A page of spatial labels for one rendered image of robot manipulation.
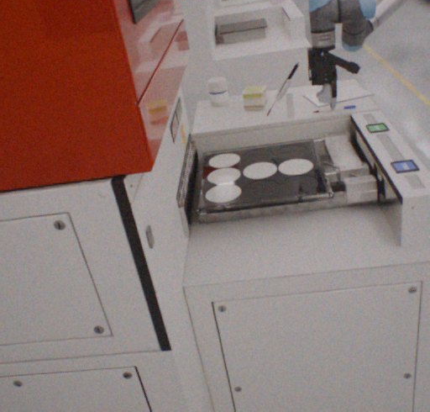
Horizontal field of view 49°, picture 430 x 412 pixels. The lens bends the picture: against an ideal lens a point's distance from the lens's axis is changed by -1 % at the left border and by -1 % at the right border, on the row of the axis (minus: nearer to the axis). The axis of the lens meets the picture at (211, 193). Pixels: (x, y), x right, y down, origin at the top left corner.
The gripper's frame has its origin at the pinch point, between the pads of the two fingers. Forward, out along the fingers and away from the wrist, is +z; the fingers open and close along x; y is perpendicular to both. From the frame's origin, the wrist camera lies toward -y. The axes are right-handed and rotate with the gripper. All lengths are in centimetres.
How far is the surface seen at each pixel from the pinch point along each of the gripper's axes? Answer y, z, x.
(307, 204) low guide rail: 14.8, 15.8, 36.8
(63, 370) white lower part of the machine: 74, 23, 83
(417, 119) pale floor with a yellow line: -99, 88, -213
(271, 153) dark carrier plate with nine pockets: 22.6, 8.8, 12.6
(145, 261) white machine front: 49, -3, 85
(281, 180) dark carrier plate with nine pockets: 21.1, 9.7, 31.6
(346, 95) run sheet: -6.5, 0.8, -12.5
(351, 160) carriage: -0.9, 11.3, 20.4
